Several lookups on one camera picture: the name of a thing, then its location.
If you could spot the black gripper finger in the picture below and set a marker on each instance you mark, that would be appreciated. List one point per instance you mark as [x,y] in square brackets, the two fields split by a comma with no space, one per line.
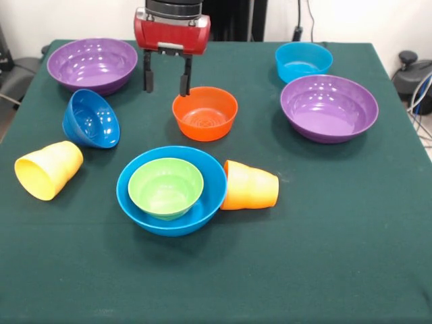
[148,81]
[185,84]

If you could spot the yellow plastic cup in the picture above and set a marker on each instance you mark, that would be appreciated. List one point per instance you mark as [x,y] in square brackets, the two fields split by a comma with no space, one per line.
[47,172]

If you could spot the black office chair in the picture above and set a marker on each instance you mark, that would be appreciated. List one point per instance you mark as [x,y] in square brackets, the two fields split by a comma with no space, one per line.
[20,71]

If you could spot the dark blue plastic bowl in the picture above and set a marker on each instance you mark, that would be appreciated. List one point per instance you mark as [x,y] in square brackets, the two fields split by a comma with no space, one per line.
[91,118]

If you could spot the large light blue bowl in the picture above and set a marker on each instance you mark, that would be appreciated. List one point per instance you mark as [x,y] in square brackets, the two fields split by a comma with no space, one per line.
[209,175]

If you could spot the orange plastic cup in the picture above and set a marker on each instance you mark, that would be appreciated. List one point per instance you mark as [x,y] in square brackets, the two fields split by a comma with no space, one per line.
[253,189]

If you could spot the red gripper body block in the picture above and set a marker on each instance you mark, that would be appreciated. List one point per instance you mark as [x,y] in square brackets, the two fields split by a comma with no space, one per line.
[172,35]

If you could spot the green plastic bowl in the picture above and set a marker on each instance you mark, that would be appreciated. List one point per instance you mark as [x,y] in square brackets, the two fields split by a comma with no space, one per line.
[165,189]

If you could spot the purple plastic bowl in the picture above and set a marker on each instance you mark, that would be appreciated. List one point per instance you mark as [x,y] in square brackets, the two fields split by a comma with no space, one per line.
[329,108]
[91,67]

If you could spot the orange-red plastic bowl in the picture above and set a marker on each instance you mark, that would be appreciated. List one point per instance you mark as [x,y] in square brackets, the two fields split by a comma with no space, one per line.
[204,114]

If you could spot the dark green tablecloth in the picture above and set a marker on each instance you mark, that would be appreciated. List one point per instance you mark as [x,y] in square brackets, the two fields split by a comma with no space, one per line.
[236,270]

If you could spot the small light blue bowl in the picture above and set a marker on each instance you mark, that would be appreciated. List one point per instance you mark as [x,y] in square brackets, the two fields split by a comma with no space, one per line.
[303,64]

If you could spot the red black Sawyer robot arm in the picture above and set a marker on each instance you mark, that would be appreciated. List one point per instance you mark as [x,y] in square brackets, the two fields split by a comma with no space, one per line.
[173,6]

